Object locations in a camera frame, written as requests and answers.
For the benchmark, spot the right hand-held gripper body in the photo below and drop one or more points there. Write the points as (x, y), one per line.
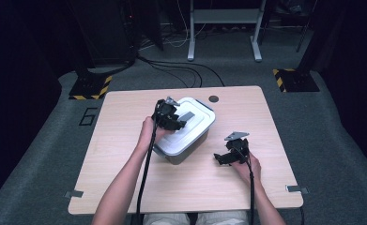
(239, 150)

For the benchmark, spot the black stand base hazard stripes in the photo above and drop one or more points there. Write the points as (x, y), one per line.
(297, 80)
(88, 86)

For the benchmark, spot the black equipment cabinet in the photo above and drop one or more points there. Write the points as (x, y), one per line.
(109, 34)

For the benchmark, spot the dark round table grommet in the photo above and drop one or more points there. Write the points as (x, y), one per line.
(213, 98)

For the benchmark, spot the person's left hand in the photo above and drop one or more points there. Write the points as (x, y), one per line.
(149, 132)

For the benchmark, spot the grey tape strip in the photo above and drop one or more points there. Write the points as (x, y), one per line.
(74, 194)
(297, 188)

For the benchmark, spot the person's right hand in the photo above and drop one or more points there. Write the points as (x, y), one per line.
(247, 172)

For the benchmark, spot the dark curtain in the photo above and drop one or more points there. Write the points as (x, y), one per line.
(15, 93)
(353, 78)

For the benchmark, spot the clear brown storage box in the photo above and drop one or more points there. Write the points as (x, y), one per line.
(190, 152)

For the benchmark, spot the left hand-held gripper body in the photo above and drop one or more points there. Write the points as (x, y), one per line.
(165, 112)

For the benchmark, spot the person's pale trousers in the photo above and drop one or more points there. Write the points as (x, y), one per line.
(171, 219)

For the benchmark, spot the white metal desk frame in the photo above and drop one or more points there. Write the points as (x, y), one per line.
(225, 15)

